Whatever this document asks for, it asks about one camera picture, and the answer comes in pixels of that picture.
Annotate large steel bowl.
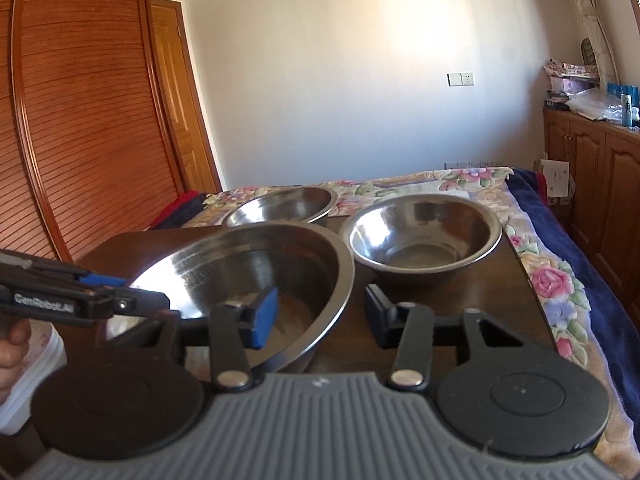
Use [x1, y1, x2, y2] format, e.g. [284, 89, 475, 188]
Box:
[127, 224, 356, 374]

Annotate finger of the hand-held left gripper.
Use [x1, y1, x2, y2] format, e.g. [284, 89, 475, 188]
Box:
[94, 291, 170, 319]
[0, 248, 132, 292]

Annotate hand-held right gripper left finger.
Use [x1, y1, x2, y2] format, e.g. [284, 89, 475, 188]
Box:
[114, 287, 280, 393]

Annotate wooden base cabinet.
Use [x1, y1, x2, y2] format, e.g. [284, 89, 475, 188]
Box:
[542, 107, 640, 322]

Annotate blue carton boxes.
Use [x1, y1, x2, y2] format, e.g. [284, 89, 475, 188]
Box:
[607, 82, 640, 109]

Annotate medium steel bowl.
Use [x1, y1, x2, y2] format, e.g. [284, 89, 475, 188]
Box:
[339, 193, 504, 289]

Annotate wooden louvred wardrobe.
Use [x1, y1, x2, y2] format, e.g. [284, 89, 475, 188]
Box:
[0, 0, 187, 267]

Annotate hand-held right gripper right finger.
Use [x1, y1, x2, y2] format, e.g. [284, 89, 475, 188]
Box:
[364, 283, 529, 393]

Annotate person's left hand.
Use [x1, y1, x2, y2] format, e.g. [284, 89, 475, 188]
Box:
[0, 317, 34, 404]

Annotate pink box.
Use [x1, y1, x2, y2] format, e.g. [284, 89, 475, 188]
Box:
[548, 76, 599, 94]

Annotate clear plastic bag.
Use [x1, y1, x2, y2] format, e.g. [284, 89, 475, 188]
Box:
[565, 87, 626, 122]

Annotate wooden panel door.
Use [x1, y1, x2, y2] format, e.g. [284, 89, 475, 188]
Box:
[149, 0, 225, 196]

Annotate patterned beige curtain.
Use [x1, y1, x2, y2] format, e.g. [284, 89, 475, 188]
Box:
[555, 0, 624, 87]

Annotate small steel bowl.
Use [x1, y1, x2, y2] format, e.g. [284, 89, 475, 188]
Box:
[220, 185, 340, 229]

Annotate white floral rectangular plate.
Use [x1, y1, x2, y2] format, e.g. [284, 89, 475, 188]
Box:
[0, 317, 69, 436]

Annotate red cloth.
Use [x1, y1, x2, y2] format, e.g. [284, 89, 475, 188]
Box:
[149, 190, 202, 231]

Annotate white paper bag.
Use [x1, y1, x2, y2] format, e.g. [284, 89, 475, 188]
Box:
[532, 157, 576, 206]

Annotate folded printed cloth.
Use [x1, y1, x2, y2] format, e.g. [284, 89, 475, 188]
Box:
[544, 58, 599, 79]

